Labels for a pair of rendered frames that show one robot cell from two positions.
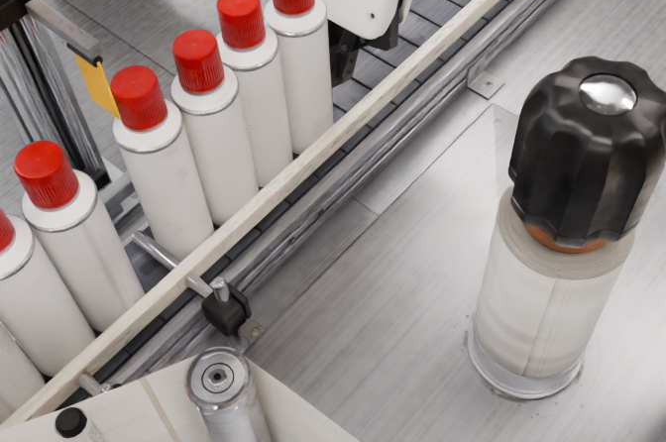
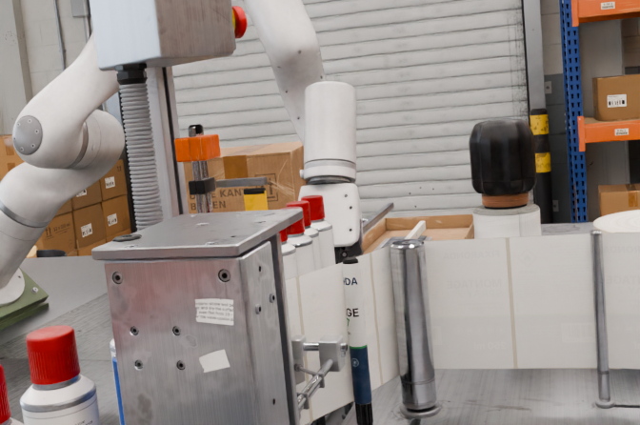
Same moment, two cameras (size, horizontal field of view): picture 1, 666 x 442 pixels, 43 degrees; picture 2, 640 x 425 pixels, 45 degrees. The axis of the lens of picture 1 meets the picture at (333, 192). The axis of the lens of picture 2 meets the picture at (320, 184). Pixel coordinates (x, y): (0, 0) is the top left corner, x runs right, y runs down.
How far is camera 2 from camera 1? 0.76 m
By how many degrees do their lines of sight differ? 52
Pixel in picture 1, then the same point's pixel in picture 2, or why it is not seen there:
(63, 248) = not seen: hidden behind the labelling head
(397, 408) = (472, 373)
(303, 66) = (327, 253)
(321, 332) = not seen: hidden behind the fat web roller
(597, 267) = (531, 208)
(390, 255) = not seen: hidden behind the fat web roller
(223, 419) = (418, 259)
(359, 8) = (341, 229)
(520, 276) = (502, 228)
